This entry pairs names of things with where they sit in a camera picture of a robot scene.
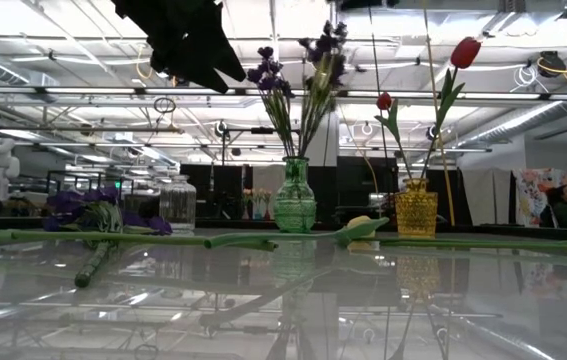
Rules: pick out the yellow glass vase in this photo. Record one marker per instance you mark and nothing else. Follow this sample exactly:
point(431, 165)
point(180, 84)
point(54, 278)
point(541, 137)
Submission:
point(416, 210)

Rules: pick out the black partition panel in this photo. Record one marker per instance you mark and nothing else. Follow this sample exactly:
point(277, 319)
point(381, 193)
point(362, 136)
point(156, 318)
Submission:
point(223, 190)
point(358, 180)

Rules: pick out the white pillar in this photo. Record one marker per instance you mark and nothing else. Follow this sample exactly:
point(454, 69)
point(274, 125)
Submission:
point(330, 145)

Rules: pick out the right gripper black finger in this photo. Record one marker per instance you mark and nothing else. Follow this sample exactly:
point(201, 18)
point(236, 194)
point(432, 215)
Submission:
point(368, 3)

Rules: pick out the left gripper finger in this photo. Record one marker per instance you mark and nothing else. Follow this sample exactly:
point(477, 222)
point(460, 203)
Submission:
point(223, 62)
point(198, 70)

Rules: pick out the purple artificial flower bunch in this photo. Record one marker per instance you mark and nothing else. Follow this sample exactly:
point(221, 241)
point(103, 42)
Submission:
point(330, 50)
point(268, 75)
point(65, 200)

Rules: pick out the white hanging cloth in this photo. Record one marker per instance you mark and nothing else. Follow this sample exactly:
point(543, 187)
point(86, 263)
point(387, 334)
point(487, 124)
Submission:
point(485, 195)

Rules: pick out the pink flowers in small vases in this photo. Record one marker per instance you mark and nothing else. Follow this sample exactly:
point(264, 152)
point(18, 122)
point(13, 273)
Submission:
point(263, 196)

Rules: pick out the clear ribbed glass vase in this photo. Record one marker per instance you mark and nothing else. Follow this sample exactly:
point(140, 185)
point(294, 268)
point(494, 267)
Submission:
point(178, 202)

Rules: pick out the long ceiling light bar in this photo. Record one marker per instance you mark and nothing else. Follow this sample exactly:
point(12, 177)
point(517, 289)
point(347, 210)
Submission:
point(88, 90)

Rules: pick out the yellow artificial tulip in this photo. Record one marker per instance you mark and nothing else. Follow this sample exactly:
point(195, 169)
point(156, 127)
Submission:
point(360, 223)
point(113, 236)

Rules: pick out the floral print cloth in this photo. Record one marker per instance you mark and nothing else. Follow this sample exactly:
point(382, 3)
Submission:
point(533, 192)

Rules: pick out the black metal frame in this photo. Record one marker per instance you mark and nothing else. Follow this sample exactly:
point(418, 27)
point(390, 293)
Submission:
point(262, 130)

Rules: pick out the green glass vase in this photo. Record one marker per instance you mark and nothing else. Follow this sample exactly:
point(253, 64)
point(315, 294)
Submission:
point(294, 205)

